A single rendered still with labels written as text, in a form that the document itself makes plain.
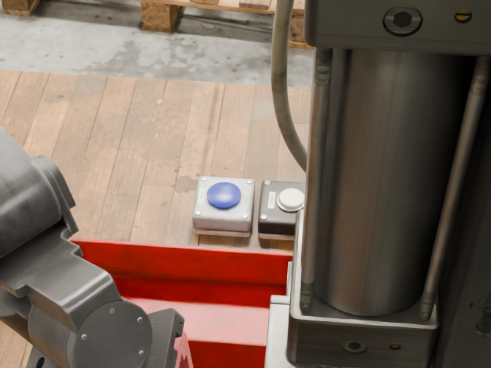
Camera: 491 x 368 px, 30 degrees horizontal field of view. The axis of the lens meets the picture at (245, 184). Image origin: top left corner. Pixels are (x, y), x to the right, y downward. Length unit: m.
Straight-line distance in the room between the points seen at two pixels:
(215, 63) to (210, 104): 1.49
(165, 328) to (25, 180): 0.16
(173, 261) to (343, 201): 0.54
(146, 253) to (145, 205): 0.12
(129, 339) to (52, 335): 0.05
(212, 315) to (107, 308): 0.44
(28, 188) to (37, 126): 0.64
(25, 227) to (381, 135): 0.26
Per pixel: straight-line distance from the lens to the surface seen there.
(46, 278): 0.58
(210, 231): 1.07
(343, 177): 0.47
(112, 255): 1.01
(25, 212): 0.60
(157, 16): 2.81
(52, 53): 2.82
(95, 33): 2.87
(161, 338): 0.68
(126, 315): 0.57
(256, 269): 1.00
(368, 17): 0.39
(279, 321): 0.66
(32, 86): 1.30
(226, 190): 1.07
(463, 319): 0.51
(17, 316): 0.63
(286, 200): 1.06
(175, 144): 1.18
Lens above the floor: 1.72
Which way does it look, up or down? 47 degrees down
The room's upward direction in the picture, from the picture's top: straight up
